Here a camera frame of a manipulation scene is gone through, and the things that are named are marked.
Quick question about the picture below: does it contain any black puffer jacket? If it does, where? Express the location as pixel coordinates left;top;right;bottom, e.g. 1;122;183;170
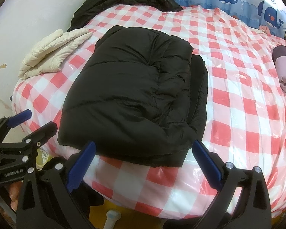
58;25;208;168

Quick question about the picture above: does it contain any person's hand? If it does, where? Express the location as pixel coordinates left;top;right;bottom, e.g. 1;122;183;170
9;181;22;211

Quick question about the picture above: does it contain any white plastic bottle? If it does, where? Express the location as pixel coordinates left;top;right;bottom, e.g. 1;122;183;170
103;210;121;229

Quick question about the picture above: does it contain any beige puffer jacket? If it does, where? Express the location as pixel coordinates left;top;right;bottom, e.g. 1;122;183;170
18;28;92;80

